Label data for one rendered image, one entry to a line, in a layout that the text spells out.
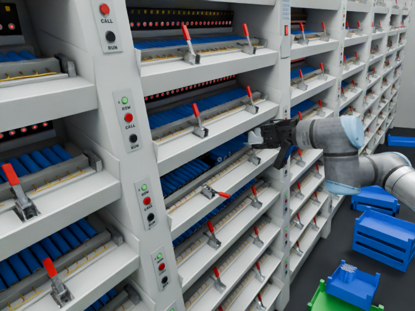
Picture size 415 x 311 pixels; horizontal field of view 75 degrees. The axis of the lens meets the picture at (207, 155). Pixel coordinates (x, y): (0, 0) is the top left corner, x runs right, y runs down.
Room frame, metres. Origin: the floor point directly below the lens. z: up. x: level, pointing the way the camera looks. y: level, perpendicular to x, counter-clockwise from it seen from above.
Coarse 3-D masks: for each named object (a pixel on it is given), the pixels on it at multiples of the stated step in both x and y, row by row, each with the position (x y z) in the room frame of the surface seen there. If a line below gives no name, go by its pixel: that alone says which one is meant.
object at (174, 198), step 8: (240, 152) 0.92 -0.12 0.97; (224, 160) 0.86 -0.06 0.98; (232, 160) 0.87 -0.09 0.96; (216, 168) 0.81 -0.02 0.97; (224, 168) 0.83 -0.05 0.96; (200, 176) 0.76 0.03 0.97; (208, 176) 0.77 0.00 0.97; (192, 184) 0.72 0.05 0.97; (200, 184) 0.74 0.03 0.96; (208, 184) 0.74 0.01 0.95; (176, 192) 0.68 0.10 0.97; (184, 192) 0.68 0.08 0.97; (168, 200) 0.64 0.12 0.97; (176, 200) 0.66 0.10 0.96; (168, 208) 0.64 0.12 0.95
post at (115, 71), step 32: (32, 0) 0.60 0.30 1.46; (64, 0) 0.51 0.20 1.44; (64, 32) 0.53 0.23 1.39; (96, 32) 0.51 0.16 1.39; (128, 32) 0.56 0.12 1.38; (96, 64) 0.50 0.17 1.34; (128, 64) 0.55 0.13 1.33; (96, 128) 0.52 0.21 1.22; (128, 160) 0.51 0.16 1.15; (128, 192) 0.50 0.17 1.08; (160, 192) 0.56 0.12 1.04; (128, 224) 0.50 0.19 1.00; (160, 224) 0.54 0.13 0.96
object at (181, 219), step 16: (240, 160) 0.91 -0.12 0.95; (272, 160) 0.98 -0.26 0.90; (224, 176) 0.80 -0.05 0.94; (240, 176) 0.81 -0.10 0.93; (192, 192) 0.71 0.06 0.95; (224, 192) 0.73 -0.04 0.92; (176, 208) 0.64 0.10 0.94; (192, 208) 0.65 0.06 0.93; (208, 208) 0.68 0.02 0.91; (176, 224) 0.59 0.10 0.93; (192, 224) 0.63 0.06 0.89
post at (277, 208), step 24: (240, 24) 1.11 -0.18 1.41; (264, 24) 1.04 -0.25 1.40; (264, 72) 1.05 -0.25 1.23; (288, 72) 1.07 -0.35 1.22; (288, 96) 1.07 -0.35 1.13; (288, 168) 1.07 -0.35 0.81; (288, 192) 1.07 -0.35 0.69; (288, 216) 1.07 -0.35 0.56; (288, 240) 1.07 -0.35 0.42; (288, 264) 1.07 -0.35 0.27; (288, 288) 1.07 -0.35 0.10
